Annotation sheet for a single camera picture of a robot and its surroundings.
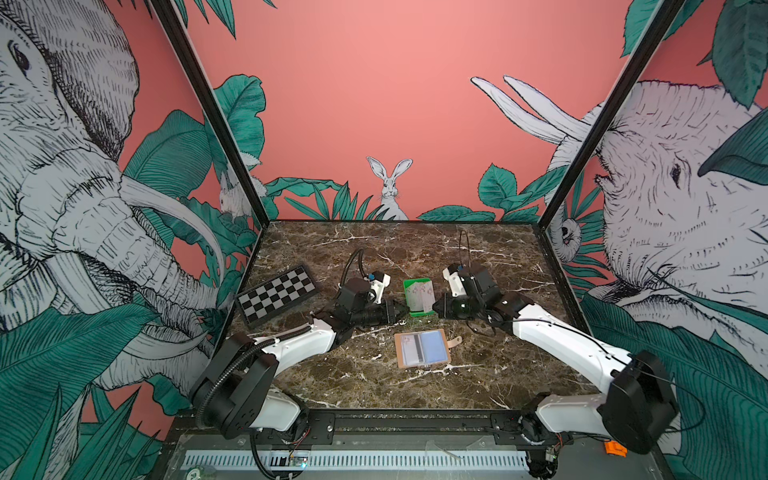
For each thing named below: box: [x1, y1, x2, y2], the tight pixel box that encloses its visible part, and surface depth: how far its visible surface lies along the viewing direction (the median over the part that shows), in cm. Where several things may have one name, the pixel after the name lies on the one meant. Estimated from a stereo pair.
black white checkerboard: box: [234, 264, 320, 325], surface depth 97 cm
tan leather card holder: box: [394, 329, 463, 369], surface depth 90 cm
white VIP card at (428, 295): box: [420, 280, 436, 313], surface depth 87 cm
